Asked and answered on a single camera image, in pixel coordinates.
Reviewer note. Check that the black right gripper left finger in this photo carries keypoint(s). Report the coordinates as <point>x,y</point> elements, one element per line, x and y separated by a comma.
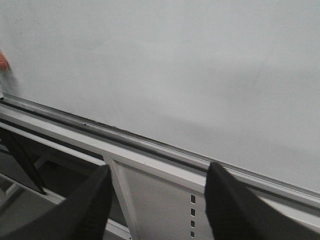
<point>81,216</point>

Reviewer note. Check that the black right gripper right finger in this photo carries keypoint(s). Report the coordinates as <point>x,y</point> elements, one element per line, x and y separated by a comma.
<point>235,213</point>

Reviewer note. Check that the red round magnet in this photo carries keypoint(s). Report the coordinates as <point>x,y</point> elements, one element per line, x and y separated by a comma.
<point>4,65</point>

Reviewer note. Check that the large whiteboard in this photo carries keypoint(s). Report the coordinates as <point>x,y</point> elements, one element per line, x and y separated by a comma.
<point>234,80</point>

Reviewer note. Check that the white metal pegboard rack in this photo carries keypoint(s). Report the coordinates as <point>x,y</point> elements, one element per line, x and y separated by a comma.
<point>158,187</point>

